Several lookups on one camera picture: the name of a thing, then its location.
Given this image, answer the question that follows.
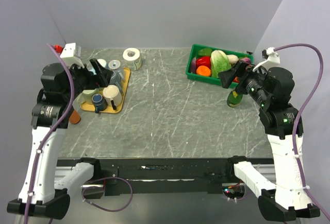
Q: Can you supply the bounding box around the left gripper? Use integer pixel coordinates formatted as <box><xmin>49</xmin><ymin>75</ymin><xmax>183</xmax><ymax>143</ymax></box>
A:
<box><xmin>63</xmin><ymin>58</ymin><xmax>112</xmax><ymax>101</ymax></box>

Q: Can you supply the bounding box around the white blue mug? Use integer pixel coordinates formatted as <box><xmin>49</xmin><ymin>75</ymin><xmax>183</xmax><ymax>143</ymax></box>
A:
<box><xmin>97</xmin><ymin>59</ymin><xmax>108</xmax><ymax>69</ymax></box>

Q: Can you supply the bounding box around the cream beige mug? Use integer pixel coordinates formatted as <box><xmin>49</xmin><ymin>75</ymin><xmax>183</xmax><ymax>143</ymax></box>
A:
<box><xmin>103</xmin><ymin>85</ymin><xmax>122</xmax><ymax>111</ymax></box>

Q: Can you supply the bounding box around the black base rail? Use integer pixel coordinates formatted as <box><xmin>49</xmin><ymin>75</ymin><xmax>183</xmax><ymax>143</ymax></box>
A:
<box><xmin>56</xmin><ymin>158</ymin><xmax>274</xmax><ymax>196</ymax></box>

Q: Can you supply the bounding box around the purple eggplant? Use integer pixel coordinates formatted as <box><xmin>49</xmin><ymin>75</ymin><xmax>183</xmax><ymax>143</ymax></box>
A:
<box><xmin>190</xmin><ymin>57</ymin><xmax>196</xmax><ymax>74</ymax></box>

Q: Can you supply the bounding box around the orange tomato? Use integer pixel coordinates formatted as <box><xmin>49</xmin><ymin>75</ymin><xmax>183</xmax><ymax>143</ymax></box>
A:
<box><xmin>196</xmin><ymin>65</ymin><xmax>211</xmax><ymax>77</ymax></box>

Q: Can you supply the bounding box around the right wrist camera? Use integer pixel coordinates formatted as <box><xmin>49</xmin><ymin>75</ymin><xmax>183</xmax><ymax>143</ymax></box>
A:
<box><xmin>253</xmin><ymin>47</ymin><xmax>280</xmax><ymax>72</ymax></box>

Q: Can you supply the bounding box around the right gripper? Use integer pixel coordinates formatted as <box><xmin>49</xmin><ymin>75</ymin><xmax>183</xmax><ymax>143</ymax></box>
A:
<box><xmin>218</xmin><ymin>59</ymin><xmax>271</xmax><ymax>107</ymax></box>

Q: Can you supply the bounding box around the green glass bottle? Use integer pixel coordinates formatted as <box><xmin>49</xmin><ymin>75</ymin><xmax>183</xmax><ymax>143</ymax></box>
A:
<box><xmin>226</xmin><ymin>90</ymin><xmax>243</xmax><ymax>108</ymax></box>

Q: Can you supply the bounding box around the light green mug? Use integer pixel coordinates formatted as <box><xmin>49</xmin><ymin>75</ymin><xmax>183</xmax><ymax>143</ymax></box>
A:
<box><xmin>76</xmin><ymin>89</ymin><xmax>98</xmax><ymax>105</ymax></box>

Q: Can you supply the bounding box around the yellow tray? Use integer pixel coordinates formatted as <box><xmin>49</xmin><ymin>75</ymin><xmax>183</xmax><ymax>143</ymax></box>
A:
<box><xmin>80</xmin><ymin>66</ymin><xmax>131</xmax><ymax>114</ymax></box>

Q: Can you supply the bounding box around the dark blue mug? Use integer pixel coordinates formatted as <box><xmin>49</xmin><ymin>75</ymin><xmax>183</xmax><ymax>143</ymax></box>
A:
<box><xmin>92</xmin><ymin>94</ymin><xmax>108</xmax><ymax>114</ymax></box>

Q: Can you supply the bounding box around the green plastic crate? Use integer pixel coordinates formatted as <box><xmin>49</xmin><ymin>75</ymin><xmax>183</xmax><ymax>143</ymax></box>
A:
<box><xmin>186</xmin><ymin>44</ymin><xmax>254</xmax><ymax>86</ymax></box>

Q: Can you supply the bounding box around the grey mug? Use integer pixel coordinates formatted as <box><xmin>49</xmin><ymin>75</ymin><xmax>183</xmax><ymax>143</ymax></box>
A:
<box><xmin>108</xmin><ymin>60</ymin><xmax>125</xmax><ymax>91</ymax></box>

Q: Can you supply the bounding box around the green bell pepper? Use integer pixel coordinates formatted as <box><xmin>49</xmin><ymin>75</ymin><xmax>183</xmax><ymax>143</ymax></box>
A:
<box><xmin>197</xmin><ymin>47</ymin><xmax>212</xmax><ymax>58</ymax></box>

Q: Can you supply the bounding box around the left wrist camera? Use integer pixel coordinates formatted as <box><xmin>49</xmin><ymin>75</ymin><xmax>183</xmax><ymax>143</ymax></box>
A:
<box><xmin>53</xmin><ymin>43</ymin><xmax>85</xmax><ymax>67</ymax></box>

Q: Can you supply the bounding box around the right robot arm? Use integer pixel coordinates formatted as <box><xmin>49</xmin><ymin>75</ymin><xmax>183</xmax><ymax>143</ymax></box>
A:
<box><xmin>218</xmin><ymin>61</ymin><xmax>320</xmax><ymax>222</ymax></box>

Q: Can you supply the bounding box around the purple onion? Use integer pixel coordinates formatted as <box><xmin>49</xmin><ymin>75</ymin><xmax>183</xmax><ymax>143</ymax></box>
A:
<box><xmin>240</xmin><ymin>57</ymin><xmax>251</xmax><ymax>64</ymax></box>

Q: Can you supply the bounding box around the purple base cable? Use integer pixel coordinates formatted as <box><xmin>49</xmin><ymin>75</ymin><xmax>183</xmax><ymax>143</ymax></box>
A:
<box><xmin>81</xmin><ymin>177</ymin><xmax>134</xmax><ymax>213</ymax></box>

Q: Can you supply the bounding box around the orange bottle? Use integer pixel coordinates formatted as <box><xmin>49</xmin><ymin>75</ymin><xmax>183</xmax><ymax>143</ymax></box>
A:
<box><xmin>69</xmin><ymin>110</ymin><xmax>81</xmax><ymax>125</ymax></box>

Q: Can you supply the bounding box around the cabbage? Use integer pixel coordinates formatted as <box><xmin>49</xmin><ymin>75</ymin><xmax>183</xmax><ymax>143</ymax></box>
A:
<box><xmin>210</xmin><ymin>50</ymin><xmax>231</xmax><ymax>78</ymax></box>

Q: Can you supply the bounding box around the white garlic bulb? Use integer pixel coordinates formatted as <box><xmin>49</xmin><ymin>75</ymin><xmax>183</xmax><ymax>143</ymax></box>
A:
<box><xmin>227</xmin><ymin>55</ymin><xmax>239</xmax><ymax>64</ymax></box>

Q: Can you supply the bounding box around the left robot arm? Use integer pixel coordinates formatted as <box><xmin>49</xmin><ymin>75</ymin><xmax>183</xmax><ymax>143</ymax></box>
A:
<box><xmin>7</xmin><ymin>59</ymin><xmax>112</xmax><ymax>223</ymax></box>

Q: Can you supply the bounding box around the toilet paper roll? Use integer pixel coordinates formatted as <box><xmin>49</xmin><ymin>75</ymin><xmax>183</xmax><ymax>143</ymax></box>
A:
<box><xmin>123</xmin><ymin>48</ymin><xmax>142</xmax><ymax>71</ymax></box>

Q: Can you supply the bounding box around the red bell pepper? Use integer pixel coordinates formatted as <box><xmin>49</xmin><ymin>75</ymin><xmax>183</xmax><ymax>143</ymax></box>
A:
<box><xmin>196</xmin><ymin>56</ymin><xmax>211</xmax><ymax>69</ymax></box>

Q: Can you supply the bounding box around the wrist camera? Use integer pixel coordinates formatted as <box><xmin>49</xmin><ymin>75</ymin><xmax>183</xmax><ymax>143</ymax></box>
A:
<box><xmin>53</xmin><ymin>43</ymin><xmax>85</xmax><ymax>67</ymax></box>
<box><xmin>253</xmin><ymin>47</ymin><xmax>280</xmax><ymax>72</ymax></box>

